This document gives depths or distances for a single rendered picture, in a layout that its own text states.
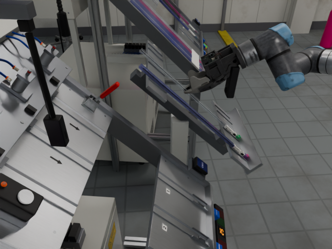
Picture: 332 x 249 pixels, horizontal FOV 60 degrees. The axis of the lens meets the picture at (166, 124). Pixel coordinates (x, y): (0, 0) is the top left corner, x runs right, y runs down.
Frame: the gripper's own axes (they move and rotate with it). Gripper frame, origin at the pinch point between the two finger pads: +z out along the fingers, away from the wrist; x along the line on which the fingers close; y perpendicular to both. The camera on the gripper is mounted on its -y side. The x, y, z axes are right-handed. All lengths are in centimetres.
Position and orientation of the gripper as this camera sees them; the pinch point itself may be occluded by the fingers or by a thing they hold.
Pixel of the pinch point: (188, 91)
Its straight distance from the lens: 98.0
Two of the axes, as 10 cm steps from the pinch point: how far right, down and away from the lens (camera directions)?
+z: -8.7, 4.3, 2.6
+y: -5.0, -6.8, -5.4
